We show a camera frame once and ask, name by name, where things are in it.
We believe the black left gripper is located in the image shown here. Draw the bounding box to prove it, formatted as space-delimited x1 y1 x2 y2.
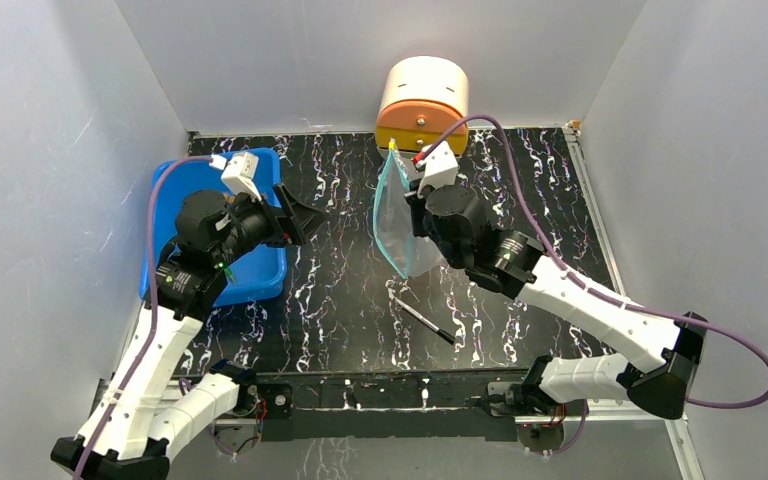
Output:
213 184 329 267

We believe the clear zip top bag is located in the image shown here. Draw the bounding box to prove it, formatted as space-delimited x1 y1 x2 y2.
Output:
373 139 446 278

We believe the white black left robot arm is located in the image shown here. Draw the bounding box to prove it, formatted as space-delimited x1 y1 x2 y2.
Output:
50 184 326 479

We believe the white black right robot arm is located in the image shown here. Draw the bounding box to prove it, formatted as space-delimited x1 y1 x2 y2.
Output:
405 185 705 420

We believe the blue plastic bin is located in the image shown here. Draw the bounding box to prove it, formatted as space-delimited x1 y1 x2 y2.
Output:
138 148 287 307

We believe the green chili pepper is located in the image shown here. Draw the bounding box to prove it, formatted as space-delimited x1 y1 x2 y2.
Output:
223 265 236 284

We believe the black and white pen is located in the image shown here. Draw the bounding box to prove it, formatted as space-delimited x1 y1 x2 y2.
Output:
393 297 456 346

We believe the pastel mini drawer cabinet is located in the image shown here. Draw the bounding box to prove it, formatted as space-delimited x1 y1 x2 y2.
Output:
374 56 469 156

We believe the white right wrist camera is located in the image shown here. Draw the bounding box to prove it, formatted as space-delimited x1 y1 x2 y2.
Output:
415 141 459 199

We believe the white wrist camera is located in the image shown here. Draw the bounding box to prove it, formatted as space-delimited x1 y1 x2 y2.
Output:
415 141 459 199
210 151 264 204

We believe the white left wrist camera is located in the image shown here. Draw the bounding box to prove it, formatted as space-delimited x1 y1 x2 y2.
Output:
210 151 264 204

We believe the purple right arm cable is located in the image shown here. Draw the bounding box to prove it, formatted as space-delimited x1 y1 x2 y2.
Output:
417 114 768 410

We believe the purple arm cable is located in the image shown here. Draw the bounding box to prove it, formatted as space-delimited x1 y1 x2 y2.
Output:
69 156 216 480
417 114 768 410

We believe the aluminium frame rail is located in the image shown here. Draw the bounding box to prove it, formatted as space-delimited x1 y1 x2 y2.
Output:
207 372 656 442

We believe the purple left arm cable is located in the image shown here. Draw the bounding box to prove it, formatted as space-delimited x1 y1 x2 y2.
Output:
69 156 216 480

